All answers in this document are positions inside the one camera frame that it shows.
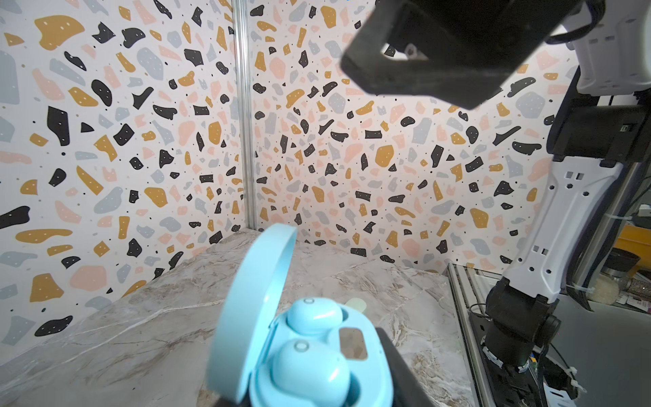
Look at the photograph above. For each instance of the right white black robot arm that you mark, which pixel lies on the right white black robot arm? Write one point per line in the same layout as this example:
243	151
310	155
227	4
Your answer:
600	147

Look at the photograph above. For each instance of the mint green earbud case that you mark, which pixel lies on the mint green earbud case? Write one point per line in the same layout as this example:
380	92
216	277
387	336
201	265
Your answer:
357	304

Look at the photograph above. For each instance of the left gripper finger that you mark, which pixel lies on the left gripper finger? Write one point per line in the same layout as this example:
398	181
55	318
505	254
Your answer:
407	391

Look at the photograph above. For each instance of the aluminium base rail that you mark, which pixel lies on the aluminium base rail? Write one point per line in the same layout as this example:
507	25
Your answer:
540	382

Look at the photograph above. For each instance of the blue earbud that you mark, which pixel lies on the blue earbud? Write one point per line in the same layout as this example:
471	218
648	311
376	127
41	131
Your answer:
313	316
313	371

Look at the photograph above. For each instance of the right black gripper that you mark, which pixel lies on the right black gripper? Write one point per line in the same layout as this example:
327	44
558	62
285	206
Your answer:
460	52

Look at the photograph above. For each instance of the blue earbud case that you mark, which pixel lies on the blue earbud case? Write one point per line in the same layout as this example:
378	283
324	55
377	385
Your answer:
251	330

